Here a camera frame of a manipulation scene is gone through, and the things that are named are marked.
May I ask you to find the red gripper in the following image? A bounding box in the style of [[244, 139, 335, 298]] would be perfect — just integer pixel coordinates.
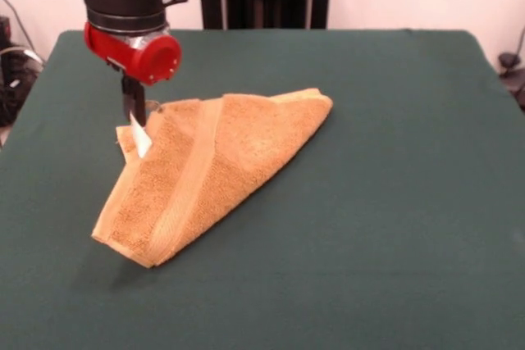
[[83, 21, 183, 126]]

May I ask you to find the orange terry towel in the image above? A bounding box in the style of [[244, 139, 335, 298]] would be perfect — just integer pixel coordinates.
[[90, 87, 334, 270]]

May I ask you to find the black equipment pile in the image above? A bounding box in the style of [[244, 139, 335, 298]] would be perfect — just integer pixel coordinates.
[[0, 16, 46, 128]]

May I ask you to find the dark green table cloth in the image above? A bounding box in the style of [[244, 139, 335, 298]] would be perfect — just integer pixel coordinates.
[[0, 28, 525, 350]]

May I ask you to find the dark grey stand base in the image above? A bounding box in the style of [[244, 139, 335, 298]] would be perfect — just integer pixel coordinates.
[[497, 52, 525, 111]]

